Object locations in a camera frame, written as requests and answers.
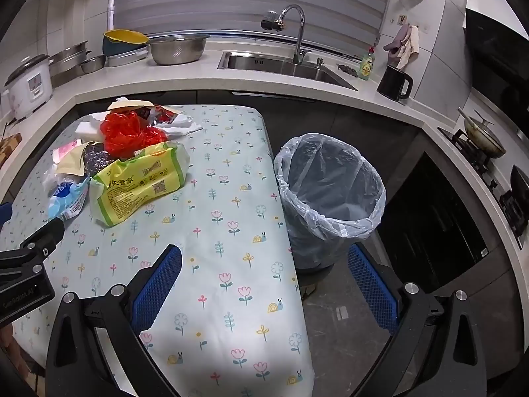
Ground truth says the wooden cutting board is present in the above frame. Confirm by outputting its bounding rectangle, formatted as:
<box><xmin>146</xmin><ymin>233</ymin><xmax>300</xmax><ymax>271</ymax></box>
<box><xmin>0</xmin><ymin>132</ymin><xmax>22</xmax><ymax>155</ymax></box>

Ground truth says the white rice cooker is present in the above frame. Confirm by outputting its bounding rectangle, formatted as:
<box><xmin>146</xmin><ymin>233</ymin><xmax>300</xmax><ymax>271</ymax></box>
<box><xmin>4</xmin><ymin>55</ymin><xmax>54</xmax><ymax>121</ymax></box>

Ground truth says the chrome faucet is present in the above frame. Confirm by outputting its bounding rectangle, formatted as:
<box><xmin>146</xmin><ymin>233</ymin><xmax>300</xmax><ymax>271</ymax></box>
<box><xmin>260</xmin><ymin>4</ymin><xmax>312</xmax><ymax>65</ymax></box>

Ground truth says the steel sink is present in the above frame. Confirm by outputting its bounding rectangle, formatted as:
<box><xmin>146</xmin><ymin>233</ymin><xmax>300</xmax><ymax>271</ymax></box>
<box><xmin>217</xmin><ymin>51</ymin><xmax>358</xmax><ymax>91</ymax></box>

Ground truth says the grey window blind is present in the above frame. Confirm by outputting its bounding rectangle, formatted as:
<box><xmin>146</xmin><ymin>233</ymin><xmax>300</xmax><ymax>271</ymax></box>
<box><xmin>111</xmin><ymin>0</ymin><xmax>393</xmax><ymax>48</ymax></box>

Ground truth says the pan with glass lid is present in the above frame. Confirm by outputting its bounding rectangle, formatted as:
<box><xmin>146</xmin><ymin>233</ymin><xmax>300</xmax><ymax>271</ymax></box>
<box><xmin>457</xmin><ymin>108</ymin><xmax>507</xmax><ymax>158</ymax></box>

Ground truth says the steel colander bowl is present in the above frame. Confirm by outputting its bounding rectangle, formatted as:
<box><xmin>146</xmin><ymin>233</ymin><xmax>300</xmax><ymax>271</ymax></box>
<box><xmin>146</xmin><ymin>34</ymin><xmax>211</xmax><ymax>66</ymax></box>

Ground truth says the blue white plastic packet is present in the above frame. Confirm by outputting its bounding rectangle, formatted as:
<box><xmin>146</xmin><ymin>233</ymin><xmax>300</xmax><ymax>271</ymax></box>
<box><xmin>47</xmin><ymin>174</ymin><xmax>91</xmax><ymax>221</ymax></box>

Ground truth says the black wok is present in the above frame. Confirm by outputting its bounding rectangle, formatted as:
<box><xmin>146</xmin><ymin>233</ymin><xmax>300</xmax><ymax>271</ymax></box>
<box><xmin>509</xmin><ymin>164</ymin><xmax>529</xmax><ymax>207</ymax></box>

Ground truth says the dark snack wrapper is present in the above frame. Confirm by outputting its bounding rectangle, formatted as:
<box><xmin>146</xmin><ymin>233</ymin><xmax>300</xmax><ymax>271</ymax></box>
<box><xmin>138</xmin><ymin>105</ymin><xmax>183</xmax><ymax>127</ymax></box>

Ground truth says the cream hanging cloth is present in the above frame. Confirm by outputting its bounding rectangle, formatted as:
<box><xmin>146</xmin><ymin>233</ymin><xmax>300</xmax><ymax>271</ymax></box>
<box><xmin>397</xmin><ymin>26</ymin><xmax>420</xmax><ymax>69</ymax></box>

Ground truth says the black built-in oven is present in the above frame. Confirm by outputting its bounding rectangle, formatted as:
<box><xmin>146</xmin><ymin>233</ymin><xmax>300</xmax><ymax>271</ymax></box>
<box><xmin>380</xmin><ymin>153</ymin><xmax>492</xmax><ymax>294</ymax></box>

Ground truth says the green dish soap bottle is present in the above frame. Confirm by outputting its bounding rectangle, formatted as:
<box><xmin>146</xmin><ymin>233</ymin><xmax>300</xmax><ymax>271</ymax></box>
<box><xmin>357</xmin><ymin>47</ymin><xmax>377</xmax><ymax>80</ymax></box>

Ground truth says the yellow and blue strainer basin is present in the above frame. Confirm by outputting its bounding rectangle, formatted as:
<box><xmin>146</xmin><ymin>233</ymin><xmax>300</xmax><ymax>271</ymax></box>
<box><xmin>102</xmin><ymin>30</ymin><xmax>150</xmax><ymax>56</ymax></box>

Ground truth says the black gas stove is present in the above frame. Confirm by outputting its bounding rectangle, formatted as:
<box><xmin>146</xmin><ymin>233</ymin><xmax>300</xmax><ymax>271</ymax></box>
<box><xmin>438</xmin><ymin>126</ymin><xmax>529</xmax><ymax>241</ymax></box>

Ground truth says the stack of steel pots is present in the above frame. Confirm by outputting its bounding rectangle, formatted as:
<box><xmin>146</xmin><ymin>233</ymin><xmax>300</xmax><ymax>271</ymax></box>
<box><xmin>47</xmin><ymin>40</ymin><xmax>92</xmax><ymax>87</ymax></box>

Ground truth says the small steel bowl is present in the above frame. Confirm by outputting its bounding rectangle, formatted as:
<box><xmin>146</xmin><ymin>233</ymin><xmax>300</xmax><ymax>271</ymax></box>
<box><xmin>80</xmin><ymin>55</ymin><xmax>108</xmax><ymax>75</ymax></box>

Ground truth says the steel wool scrubber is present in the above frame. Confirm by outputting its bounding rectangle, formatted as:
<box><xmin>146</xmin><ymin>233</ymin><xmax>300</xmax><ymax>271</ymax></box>
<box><xmin>83</xmin><ymin>143</ymin><xmax>114</xmax><ymax>178</ymax></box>

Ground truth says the steel rectangular tray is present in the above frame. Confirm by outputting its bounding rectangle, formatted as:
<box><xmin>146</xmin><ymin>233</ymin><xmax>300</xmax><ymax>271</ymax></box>
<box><xmin>106</xmin><ymin>45</ymin><xmax>149</xmax><ymax>67</ymax></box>

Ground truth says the white folded tissue block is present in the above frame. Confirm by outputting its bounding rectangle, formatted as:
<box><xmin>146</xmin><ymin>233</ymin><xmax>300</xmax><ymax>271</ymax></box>
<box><xmin>75</xmin><ymin>111</ymin><xmax>109</xmax><ymax>141</ymax></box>

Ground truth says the black range hood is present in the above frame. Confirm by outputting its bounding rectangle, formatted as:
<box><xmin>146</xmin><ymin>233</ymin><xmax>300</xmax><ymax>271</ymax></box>
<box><xmin>463</xmin><ymin>8</ymin><xmax>529</xmax><ymax>96</ymax></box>

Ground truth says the black kettle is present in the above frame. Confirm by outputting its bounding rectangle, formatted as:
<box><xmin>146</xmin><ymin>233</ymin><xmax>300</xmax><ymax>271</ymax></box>
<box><xmin>376</xmin><ymin>65</ymin><xmax>415</xmax><ymax>102</ymax></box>

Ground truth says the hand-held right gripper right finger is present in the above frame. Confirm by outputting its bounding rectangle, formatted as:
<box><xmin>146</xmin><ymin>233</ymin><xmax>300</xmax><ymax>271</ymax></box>
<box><xmin>347</xmin><ymin>243</ymin><xmax>488</xmax><ymax>397</ymax></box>

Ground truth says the beige paper envelope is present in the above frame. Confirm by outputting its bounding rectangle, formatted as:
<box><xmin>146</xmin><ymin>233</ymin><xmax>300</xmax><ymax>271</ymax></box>
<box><xmin>56</xmin><ymin>145</ymin><xmax>89</xmax><ymax>176</ymax></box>

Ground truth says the white paper towel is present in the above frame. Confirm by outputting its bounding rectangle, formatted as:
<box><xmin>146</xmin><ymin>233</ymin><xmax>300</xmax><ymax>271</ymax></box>
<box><xmin>108</xmin><ymin>96</ymin><xmax>153</xmax><ymax>112</ymax></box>
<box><xmin>167</xmin><ymin>110</ymin><xmax>204</xmax><ymax>137</ymax></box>

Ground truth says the floral tablecloth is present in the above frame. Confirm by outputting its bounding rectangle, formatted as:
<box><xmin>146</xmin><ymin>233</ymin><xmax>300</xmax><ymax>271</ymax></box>
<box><xmin>0</xmin><ymin>105</ymin><xmax>315</xmax><ymax>397</ymax></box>

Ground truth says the trash bin with plastic liner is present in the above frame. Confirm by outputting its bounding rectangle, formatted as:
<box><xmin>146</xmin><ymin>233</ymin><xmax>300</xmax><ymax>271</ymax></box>
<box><xmin>273</xmin><ymin>132</ymin><xmax>387</xmax><ymax>271</ymax></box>

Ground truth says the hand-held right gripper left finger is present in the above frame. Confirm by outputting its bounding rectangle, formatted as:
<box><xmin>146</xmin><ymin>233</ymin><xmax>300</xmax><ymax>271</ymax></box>
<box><xmin>45</xmin><ymin>244</ymin><xmax>184</xmax><ymax>397</ymax></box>

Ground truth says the purple hanging cloth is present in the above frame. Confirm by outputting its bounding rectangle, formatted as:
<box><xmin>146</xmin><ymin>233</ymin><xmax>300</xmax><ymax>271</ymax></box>
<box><xmin>383</xmin><ymin>26</ymin><xmax>410</xmax><ymax>56</ymax></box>

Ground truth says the red plastic bag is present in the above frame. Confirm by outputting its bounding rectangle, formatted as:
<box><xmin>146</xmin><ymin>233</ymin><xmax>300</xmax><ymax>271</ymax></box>
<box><xmin>100</xmin><ymin>110</ymin><xmax>168</xmax><ymax>160</ymax></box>

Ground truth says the yellow green packaging bag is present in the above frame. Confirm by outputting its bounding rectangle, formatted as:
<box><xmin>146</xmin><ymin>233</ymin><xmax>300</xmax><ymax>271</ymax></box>
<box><xmin>89</xmin><ymin>141</ymin><xmax>191</xmax><ymax>228</ymax></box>

